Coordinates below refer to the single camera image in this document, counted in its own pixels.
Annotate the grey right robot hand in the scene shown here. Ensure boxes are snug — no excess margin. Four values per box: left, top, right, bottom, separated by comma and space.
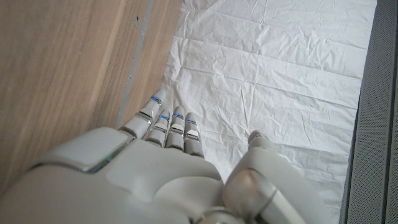
0, 89, 335, 224

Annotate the white backdrop cloth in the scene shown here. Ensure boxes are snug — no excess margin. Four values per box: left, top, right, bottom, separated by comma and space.
160, 0, 377, 224

